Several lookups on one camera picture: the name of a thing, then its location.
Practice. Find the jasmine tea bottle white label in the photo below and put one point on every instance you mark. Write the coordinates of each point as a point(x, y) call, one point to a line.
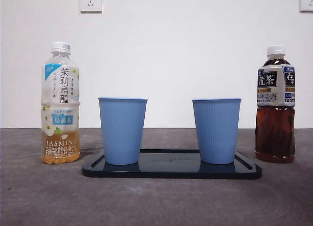
point(60, 89)

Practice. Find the dark oolong tea bottle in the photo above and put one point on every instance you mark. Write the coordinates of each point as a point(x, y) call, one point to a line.
point(275, 133)

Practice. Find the light blue ribbed cup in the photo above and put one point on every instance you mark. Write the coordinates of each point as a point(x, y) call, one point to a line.
point(122, 130)
point(216, 130)

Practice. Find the dark blue flat tray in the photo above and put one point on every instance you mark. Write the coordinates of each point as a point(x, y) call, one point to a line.
point(168, 171)

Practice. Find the white wall socket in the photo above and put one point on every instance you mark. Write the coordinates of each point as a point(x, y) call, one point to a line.
point(91, 2)
point(306, 1)

